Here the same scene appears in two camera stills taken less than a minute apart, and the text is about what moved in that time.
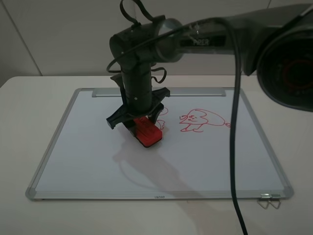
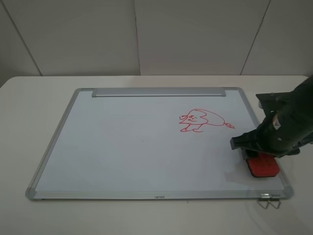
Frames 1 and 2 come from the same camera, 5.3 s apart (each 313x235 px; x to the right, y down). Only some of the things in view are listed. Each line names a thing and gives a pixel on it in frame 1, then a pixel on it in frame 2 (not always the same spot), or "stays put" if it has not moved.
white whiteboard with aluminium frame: x=84 y=159 stays put
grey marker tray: x=105 y=92 stays put
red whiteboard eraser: x=147 y=133 to x=265 y=165
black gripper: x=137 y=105 to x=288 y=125
